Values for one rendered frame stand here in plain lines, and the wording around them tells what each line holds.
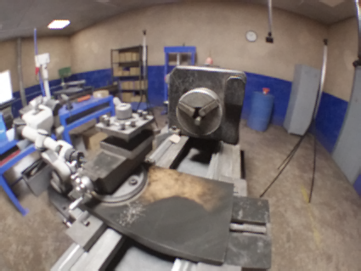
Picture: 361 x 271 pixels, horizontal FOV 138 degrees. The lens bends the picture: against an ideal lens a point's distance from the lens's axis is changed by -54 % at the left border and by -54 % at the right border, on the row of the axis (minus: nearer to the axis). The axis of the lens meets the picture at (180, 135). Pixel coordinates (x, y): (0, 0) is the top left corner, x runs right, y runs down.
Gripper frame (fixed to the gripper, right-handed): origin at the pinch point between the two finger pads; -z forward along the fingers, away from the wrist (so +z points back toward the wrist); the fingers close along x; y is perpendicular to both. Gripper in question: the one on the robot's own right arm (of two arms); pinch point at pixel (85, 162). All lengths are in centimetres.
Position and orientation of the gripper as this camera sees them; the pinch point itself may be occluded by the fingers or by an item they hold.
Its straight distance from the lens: 90.0
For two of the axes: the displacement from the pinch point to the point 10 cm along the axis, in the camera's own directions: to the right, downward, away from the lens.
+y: 3.3, -3.8, 8.6
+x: 0.4, -9.1, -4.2
